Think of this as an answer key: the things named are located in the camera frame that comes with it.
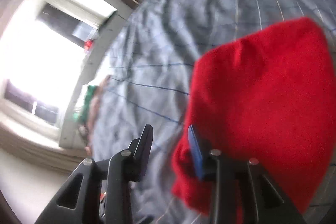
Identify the grey checked bed sheet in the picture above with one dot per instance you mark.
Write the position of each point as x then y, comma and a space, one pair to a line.
168, 61

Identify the window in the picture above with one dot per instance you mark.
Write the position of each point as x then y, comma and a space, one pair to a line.
39, 61

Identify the red sweater with white rabbit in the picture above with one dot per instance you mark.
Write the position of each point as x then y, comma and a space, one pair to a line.
257, 98

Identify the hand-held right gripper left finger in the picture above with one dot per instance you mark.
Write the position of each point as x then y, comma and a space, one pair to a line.
144, 153

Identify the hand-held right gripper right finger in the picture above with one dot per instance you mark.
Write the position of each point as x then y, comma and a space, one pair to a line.
197, 153

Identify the white desk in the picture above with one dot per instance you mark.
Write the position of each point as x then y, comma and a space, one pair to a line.
92, 66

